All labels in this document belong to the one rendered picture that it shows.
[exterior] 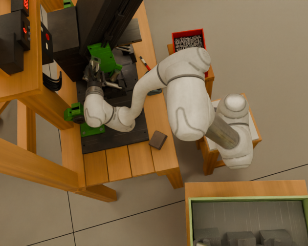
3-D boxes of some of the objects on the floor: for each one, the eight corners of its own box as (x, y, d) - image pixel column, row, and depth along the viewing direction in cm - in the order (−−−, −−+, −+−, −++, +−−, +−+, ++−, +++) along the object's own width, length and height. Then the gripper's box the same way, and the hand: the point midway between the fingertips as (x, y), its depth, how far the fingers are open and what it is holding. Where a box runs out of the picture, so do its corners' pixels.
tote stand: (270, 194, 232) (305, 179, 158) (280, 264, 214) (325, 283, 140) (187, 196, 240) (184, 182, 166) (190, 263, 222) (188, 281, 148)
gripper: (111, 91, 146) (110, 61, 160) (82, 81, 138) (83, 50, 152) (105, 100, 150) (104, 70, 165) (77, 91, 142) (78, 60, 156)
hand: (94, 64), depth 156 cm, fingers closed on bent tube, 3 cm apart
